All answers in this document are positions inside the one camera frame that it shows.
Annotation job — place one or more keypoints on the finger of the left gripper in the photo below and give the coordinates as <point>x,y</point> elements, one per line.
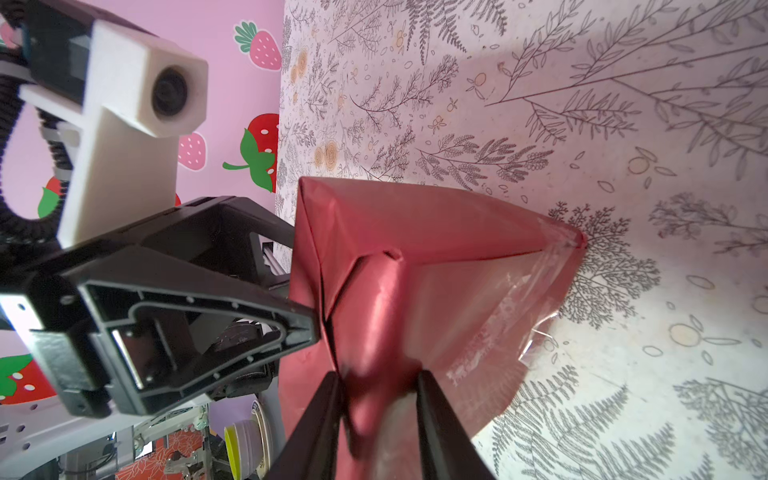
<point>139,332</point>
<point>224,234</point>

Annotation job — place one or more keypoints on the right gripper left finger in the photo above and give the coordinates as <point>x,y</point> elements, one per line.
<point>311,450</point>

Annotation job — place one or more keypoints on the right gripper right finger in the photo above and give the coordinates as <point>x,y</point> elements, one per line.
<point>446,451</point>

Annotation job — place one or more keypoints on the maroon wrapping paper sheet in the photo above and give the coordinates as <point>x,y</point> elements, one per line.
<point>401,277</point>

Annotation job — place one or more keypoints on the floral table mat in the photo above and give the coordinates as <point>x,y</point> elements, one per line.
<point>641,123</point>

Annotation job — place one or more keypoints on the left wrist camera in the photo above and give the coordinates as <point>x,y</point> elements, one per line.
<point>142,93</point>

